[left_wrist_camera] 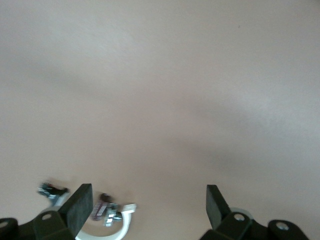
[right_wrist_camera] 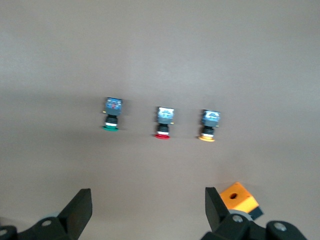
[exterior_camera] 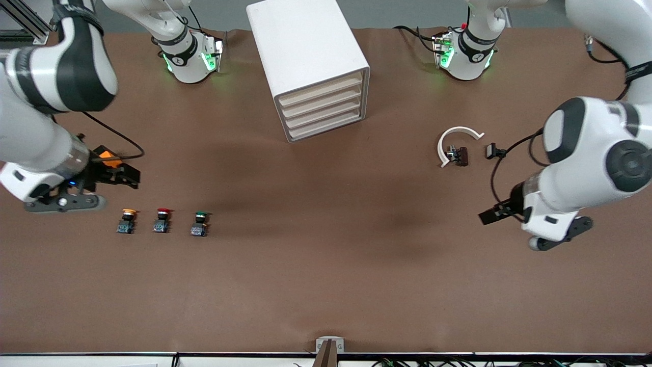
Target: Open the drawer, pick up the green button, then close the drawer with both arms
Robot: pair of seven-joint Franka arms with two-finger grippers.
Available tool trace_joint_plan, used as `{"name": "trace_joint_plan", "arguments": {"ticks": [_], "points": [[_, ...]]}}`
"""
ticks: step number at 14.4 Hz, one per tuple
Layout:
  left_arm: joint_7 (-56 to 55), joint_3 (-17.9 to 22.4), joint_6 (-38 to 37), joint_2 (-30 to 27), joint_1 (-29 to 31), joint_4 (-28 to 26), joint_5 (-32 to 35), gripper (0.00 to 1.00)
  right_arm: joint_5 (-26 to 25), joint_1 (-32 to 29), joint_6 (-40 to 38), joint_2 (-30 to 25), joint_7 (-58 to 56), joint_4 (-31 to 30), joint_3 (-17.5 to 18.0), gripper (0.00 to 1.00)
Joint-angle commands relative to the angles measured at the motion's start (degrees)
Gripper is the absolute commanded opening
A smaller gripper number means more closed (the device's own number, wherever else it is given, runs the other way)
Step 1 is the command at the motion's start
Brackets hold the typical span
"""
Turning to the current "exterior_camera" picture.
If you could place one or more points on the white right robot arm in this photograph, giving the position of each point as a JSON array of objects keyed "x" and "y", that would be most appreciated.
[{"x": 30, "y": 132}]

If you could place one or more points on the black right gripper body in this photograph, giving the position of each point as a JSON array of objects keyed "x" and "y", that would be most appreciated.
[{"x": 100, "y": 173}]

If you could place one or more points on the brown paper table cover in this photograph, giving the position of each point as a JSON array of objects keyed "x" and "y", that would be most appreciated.
[{"x": 326, "y": 255}]

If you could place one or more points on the green push button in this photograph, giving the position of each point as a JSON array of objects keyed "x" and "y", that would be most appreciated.
[{"x": 199, "y": 224}]

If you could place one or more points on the aluminium frame profile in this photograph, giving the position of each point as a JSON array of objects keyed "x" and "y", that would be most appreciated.
[{"x": 28, "y": 34}]

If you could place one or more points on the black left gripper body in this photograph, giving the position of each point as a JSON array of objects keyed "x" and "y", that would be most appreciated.
[{"x": 513, "y": 200}]

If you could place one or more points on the orange cube with hole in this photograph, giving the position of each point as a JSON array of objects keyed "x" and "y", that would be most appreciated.
[{"x": 109, "y": 155}]

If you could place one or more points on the white drawer cabinet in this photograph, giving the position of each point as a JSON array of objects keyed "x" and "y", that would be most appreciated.
[{"x": 305, "y": 46}]

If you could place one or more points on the yellow push button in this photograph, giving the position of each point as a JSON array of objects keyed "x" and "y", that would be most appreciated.
[{"x": 127, "y": 221}]

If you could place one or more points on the small black component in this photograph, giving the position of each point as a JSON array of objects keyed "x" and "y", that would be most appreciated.
[{"x": 492, "y": 151}]

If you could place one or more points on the red push button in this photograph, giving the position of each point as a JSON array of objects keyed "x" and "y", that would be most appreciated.
[{"x": 162, "y": 220}]

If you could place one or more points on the white table edge rail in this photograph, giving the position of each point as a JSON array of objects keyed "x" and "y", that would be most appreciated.
[{"x": 102, "y": 361}]

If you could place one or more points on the grey metal bracket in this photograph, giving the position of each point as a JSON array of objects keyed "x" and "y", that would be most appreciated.
[{"x": 339, "y": 345}]

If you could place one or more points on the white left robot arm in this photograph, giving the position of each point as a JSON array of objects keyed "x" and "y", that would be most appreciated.
[{"x": 586, "y": 153}]

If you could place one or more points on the brown block with metal clip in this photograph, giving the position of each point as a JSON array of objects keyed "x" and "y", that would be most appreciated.
[{"x": 461, "y": 156}]

